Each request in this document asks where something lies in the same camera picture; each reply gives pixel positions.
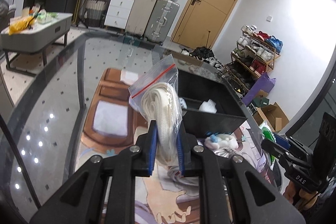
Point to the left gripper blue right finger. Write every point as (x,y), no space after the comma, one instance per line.
(230,189)

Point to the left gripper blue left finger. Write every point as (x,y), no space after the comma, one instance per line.
(102,190)

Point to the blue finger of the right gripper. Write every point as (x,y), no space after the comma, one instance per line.
(277,146)

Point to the white plush toy blue spot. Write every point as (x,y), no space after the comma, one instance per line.
(221,143)

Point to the person's right hand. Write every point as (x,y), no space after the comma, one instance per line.
(299,197)

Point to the green packaged item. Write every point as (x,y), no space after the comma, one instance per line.
(267,134)

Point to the open cardboard box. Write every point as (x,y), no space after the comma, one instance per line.
(272,115)

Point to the purple bag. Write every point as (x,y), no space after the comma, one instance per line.
(263,83)

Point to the black cardboard storage box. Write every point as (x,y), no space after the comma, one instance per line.
(208,106)

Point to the wooden shoe rack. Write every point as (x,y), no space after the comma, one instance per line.
(254,54)

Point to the pile of shoes on floor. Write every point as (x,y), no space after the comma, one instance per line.
(204,54)

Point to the wooden door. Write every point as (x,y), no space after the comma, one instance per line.
(201,22)

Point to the grey coffee table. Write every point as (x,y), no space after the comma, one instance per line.
(35,40)

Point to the silver aluminium suitcase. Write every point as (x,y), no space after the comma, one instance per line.
(161,20)

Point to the yellow bag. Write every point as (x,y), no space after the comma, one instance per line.
(21,25)

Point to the woven laundry basket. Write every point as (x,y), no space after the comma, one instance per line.
(93,12)

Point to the beige suitcase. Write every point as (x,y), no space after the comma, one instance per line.
(139,16)

